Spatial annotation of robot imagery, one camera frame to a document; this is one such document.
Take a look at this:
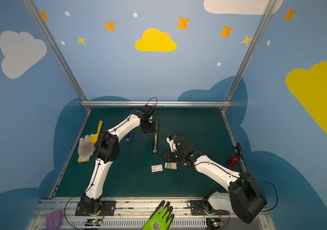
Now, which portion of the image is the red white staple box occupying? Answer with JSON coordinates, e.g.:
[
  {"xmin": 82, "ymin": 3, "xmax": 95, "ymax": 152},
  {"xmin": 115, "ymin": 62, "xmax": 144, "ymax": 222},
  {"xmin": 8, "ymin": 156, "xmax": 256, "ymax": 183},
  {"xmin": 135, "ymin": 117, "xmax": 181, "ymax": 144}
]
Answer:
[{"xmin": 151, "ymin": 164, "xmax": 163, "ymax": 173}]

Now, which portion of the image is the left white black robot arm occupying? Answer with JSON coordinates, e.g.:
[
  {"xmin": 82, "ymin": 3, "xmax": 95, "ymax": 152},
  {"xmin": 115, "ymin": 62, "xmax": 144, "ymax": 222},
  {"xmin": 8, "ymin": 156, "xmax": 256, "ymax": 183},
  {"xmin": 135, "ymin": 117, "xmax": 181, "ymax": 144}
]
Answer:
[{"xmin": 77, "ymin": 105, "xmax": 155, "ymax": 215}]

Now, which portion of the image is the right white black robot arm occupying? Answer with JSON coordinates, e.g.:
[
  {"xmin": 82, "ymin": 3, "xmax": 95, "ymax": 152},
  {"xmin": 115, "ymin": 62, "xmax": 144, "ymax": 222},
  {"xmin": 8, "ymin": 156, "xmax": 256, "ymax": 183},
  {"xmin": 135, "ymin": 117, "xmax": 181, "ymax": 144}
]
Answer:
[{"xmin": 161, "ymin": 150, "xmax": 267, "ymax": 224}]

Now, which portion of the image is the red emergency stop button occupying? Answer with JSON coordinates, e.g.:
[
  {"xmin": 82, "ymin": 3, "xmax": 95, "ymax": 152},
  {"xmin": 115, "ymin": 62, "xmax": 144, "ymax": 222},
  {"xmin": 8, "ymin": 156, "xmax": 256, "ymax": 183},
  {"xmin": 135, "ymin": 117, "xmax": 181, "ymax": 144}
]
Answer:
[{"xmin": 226, "ymin": 155, "xmax": 240, "ymax": 168}]

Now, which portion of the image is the yellow plastic scoop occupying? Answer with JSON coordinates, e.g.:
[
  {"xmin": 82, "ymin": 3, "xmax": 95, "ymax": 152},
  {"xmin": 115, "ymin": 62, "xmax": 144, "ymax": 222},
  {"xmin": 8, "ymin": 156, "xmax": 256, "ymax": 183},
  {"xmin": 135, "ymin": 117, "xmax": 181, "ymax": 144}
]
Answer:
[{"xmin": 89, "ymin": 121, "xmax": 103, "ymax": 143}]

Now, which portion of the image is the white fabric glove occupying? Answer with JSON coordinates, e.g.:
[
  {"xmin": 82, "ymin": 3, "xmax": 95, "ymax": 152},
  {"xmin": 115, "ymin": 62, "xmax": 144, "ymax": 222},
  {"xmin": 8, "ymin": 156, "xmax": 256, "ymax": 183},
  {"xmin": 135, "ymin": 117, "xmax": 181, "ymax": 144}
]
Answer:
[{"xmin": 77, "ymin": 134, "xmax": 94, "ymax": 163}]

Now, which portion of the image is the green black work glove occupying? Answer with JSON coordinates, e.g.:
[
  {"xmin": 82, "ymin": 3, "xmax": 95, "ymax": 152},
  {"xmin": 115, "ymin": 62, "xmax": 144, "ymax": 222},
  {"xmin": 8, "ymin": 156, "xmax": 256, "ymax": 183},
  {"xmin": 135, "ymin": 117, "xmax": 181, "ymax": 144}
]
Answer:
[{"xmin": 142, "ymin": 200, "xmax": 175, "ymax": 230}]

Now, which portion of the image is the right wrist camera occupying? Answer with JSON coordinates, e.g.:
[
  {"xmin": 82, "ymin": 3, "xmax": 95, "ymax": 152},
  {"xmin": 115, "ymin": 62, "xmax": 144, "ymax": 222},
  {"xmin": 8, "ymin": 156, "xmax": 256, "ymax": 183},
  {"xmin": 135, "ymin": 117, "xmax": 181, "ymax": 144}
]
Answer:
[{"xmin": 166, "ymin": 136, "xmax": 191, "ymax": 152}]

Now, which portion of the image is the aluminium frame crossbar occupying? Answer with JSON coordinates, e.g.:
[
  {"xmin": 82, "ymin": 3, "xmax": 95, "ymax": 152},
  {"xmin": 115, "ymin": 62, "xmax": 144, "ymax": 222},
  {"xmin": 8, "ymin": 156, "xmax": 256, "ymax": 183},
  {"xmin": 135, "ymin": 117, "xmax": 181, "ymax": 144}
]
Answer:
[{"xmin": 81, "ymin": 101, "xmax": 231, "ymax": 107}]

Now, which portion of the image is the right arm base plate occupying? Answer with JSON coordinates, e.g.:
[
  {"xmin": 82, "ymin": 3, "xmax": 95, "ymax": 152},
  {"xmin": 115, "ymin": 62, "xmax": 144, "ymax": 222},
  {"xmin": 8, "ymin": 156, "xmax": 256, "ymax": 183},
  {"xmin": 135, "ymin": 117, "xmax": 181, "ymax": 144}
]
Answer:
[{"xmin": 187, "ymin": 200, "xmax": 229, "ymax": 216}]

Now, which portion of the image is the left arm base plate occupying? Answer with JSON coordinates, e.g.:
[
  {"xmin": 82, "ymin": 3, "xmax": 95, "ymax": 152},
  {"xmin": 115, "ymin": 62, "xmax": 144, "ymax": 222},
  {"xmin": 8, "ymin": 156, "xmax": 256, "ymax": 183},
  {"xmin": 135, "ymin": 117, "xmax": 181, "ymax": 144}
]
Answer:
[{"xmin": 75, "ymin": 201, "xmax": 116, "ymax": 217}]

